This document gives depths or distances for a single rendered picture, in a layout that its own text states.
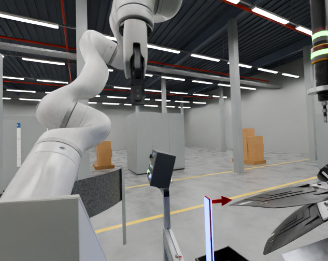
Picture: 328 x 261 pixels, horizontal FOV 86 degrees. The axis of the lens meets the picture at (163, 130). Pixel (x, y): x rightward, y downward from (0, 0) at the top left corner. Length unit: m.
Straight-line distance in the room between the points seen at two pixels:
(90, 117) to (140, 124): 5.83
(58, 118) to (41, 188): 0.26
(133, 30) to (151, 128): 6.21
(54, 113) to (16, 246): 0.37
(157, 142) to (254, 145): 4.35
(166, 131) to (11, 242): 6.56
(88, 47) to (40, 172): 0.55
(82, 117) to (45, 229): 0.37
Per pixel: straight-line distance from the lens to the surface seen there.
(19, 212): 0.36
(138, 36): 0.41
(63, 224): 0.34
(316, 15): 0.72
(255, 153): 8.69
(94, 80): 0.73
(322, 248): 0.67
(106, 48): 0.88
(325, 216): 0.76
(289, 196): 0.56
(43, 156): 0.48
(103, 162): 8.33
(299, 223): 0.80
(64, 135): 0.53
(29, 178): 0.45
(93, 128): 0.59
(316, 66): 0.67
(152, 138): 6.57
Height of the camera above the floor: 1.34
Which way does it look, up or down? 2 degrees up
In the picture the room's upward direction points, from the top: 2 degrees counter-clockwise
